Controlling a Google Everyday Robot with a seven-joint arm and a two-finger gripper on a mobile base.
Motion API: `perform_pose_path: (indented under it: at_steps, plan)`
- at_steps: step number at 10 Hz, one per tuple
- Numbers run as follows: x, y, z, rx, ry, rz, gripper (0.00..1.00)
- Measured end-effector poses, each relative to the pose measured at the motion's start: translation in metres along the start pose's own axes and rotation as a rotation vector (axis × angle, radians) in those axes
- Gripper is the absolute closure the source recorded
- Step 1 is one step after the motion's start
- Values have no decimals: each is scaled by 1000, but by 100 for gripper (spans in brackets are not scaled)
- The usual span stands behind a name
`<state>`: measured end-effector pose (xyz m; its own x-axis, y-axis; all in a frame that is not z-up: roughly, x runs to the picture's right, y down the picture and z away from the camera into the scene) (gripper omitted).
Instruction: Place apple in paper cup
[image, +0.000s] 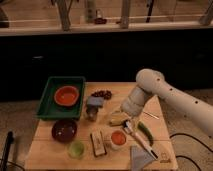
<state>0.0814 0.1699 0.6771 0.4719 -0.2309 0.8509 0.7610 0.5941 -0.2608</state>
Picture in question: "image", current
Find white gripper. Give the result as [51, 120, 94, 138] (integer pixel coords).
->
[120, 86, 152, 117]

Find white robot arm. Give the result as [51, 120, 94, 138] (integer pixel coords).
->
[121, 69, 213, 138]

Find green paper cup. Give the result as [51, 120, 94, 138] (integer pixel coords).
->
[68, 140, 84, 158]

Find green chili pepper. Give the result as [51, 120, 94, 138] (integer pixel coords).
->
[138, 122, 154, 145]

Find red grapes bunch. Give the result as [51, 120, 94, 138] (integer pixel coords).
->
[92, 90, 112, 100]

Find grey cloth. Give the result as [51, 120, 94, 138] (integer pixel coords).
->
[130, 145, 154, 171]

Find wooden block eraser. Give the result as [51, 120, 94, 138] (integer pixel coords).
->
[90, 131, 107, 157]

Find orange bowl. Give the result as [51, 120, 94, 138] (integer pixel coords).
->
[54, 86, 79, 107]

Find green plastic tray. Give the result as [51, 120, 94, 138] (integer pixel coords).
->
[37, 76, 85, 120]

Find dark red bowl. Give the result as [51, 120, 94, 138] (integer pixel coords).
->
[51, 119, 77, 143]

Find black pole stand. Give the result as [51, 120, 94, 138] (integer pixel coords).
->
[0, 131, 14, 171]

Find black cable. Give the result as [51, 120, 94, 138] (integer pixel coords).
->
[169, 132, 213, 171]

